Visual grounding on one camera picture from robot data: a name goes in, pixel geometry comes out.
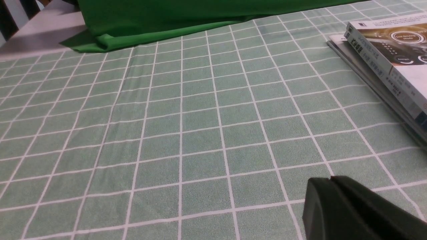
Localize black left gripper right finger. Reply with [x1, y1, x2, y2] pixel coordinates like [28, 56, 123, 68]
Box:
[331, 176, 427, 240]

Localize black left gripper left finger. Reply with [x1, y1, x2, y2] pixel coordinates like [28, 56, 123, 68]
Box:
[302, 177, 380, 240]

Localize green checkered tablecloth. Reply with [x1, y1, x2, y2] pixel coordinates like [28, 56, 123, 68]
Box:
[0, 0, 426, 240]

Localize thin booklet at bottom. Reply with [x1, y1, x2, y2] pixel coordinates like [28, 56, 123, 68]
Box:
[326, 40, 427, 145]

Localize white self-driving textbook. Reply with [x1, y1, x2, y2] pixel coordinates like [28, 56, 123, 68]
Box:
[346, 13, 426, 114]

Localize green backdrop cloth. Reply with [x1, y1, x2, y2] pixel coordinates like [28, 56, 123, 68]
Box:
[61, 0, 352, 53]

